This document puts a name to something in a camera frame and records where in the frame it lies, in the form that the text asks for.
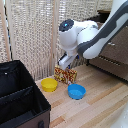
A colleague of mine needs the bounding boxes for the yellow plastic bowl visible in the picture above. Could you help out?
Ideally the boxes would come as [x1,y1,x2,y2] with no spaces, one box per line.
[40,77,59,93]

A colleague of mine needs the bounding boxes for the bamboo folding screen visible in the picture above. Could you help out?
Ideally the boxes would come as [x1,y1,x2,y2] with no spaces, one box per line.
[0,0,114,83]

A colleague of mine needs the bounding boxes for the black fabric drawer cabinet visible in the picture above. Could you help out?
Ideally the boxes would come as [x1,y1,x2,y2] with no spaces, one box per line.
[0,59,53,128]

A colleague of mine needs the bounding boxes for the dark brown wooden cabinet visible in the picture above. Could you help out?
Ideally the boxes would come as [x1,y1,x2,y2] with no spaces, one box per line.
[85,9,128,83]

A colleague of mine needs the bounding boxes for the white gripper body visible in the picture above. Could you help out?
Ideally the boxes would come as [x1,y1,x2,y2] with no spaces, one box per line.
[57,53,80,71]

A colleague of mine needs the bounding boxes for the red yellow patterned box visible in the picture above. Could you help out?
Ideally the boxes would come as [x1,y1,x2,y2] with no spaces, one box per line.
[53,65,78,85]

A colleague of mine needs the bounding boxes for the blue plastic bowl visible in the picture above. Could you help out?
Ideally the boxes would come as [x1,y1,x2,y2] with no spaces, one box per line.
[67,83,87,100]

